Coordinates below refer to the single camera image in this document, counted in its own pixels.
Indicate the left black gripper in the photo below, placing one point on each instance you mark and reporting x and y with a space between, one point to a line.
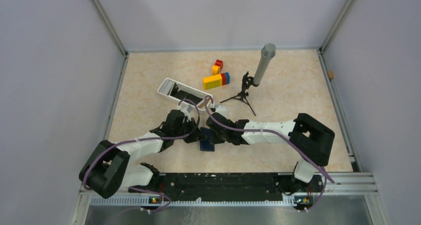
198 135

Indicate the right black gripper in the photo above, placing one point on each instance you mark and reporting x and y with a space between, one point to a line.
214 140

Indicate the blue leather card holder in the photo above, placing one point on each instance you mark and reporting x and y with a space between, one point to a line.
206 145

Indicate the white rectangular tray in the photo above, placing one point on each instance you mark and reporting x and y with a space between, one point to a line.
175 91

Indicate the black mini tripod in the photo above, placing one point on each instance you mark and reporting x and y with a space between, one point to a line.
247 81

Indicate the grey microphone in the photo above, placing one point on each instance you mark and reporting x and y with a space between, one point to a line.
268 52

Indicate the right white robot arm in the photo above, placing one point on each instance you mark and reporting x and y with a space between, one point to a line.
311 139

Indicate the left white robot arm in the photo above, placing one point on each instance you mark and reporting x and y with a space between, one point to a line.
110 166

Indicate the yellow toy block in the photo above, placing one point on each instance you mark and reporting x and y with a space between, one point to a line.
212 82

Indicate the red blue toy block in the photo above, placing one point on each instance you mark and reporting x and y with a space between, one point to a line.
225 77

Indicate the small orange toy block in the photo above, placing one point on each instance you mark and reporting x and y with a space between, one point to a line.
215 70

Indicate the small red toy block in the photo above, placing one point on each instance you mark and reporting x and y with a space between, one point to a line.
219 63

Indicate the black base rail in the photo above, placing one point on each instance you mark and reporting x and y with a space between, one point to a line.
230 187

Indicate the small brown wall object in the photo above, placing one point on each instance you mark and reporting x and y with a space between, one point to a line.
330 74

